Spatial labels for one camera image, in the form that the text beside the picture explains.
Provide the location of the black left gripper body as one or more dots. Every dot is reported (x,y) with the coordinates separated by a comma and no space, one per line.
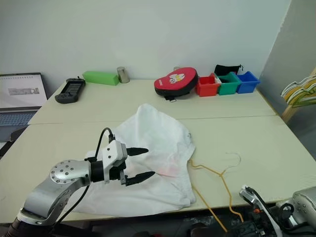
(115,174)

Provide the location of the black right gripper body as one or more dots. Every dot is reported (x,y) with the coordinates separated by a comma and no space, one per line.
(249,227)

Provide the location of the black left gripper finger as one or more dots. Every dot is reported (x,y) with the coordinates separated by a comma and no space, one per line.
(137,151)
(140,178)

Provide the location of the white cloth garment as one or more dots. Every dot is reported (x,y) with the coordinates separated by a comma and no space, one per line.
(153,138)

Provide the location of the silver metal cup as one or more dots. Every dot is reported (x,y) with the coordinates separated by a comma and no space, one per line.
(123,74)

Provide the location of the red paddle case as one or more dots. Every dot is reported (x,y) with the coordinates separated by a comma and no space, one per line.
(175,81)

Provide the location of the green rectangular box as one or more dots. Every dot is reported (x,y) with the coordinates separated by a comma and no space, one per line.
(100,77)

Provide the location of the black handheld controller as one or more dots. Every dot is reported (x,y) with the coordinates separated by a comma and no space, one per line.
(70,90)

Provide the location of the red plastic bin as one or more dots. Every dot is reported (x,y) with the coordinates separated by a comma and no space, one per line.
(207,89)

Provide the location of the green plastic bin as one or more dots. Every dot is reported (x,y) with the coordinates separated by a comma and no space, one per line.
(228,87)

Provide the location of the open laptop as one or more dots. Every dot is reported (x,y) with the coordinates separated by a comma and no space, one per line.
(19,89)

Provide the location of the blue plastic bin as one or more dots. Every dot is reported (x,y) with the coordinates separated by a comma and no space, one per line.
(248,84)

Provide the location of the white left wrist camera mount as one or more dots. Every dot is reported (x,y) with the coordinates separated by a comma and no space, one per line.
(111,153)

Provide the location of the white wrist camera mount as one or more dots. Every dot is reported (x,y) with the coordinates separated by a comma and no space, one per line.
(111,153)
(247,195)

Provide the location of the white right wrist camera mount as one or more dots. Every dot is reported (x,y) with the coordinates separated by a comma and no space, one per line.
(247,195)

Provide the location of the wooden rack post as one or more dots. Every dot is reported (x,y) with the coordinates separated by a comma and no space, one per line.
(290,112)

